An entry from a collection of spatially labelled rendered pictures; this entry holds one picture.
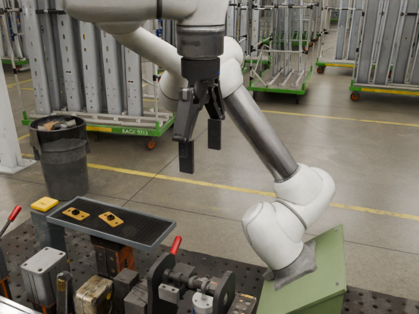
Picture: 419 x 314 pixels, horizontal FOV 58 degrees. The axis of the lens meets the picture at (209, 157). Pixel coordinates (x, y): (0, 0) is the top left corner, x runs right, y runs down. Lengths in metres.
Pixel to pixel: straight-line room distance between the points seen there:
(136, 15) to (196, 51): 0.12
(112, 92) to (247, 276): 3.89
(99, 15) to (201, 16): 0.17
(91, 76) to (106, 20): 4.55
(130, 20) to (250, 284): 1.19
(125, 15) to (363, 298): 1.35
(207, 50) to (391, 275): 2.50
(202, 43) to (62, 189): 3.13
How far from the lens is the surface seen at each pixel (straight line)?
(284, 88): 6.79
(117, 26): 0.72
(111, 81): 5.12
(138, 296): 1.02
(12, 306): 1.21
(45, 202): 1.33
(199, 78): 0.71
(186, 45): 0.71
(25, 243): 2.01
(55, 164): 3.61
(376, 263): 3.05
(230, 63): 1.24
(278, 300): 1.40
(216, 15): 0.70
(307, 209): 1.40
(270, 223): 1.34
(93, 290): 1.06
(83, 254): 1.84
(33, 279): 1.15
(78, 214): 1.22
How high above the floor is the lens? 1.77
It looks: 23 degrees down
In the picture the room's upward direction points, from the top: straight up
